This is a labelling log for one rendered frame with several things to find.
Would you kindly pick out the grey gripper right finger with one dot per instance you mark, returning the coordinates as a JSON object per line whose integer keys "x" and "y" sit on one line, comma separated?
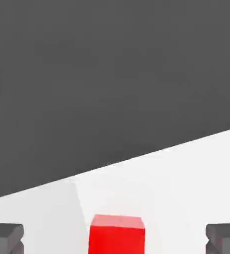
{"x": 226, "y": 240}

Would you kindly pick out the small red cube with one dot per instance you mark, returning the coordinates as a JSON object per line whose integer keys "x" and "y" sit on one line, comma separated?
{"x": 116, "y": 238}

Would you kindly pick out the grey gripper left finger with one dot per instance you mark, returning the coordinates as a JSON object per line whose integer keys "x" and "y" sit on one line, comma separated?
{"x": 3, "y": 238}

